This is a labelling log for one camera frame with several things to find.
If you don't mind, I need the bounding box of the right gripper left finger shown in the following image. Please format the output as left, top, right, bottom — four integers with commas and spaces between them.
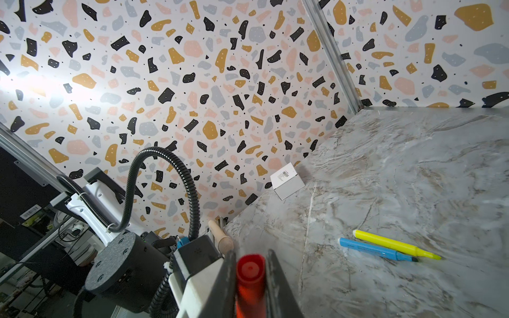
199, 250, 237, 318

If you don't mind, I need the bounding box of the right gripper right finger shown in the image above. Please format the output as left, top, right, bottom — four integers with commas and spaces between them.
265, 249, 304, 318

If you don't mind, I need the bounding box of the red pen cap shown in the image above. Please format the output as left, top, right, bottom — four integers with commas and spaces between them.
236, 254, 266, 318

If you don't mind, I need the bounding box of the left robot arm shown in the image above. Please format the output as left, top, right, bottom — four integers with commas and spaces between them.
57, 168, 176, 313

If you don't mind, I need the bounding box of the blue highlighter pen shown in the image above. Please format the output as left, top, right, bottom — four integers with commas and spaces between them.
338, 238, 419, 262

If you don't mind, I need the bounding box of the yellow highlighter pen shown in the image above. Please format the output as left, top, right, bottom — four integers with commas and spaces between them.
353, 229, 441, 260

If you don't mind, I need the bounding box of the wooden stick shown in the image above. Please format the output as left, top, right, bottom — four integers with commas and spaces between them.
208, 220, 235, 255

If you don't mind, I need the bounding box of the white small box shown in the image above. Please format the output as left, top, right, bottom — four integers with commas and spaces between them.
270, 163, 305, 200

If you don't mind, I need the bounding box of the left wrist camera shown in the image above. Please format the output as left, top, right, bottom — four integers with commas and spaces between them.
168, 235, 223, 317

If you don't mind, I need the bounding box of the black corrugated cable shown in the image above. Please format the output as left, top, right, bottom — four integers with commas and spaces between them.
55, 146, 201, 318

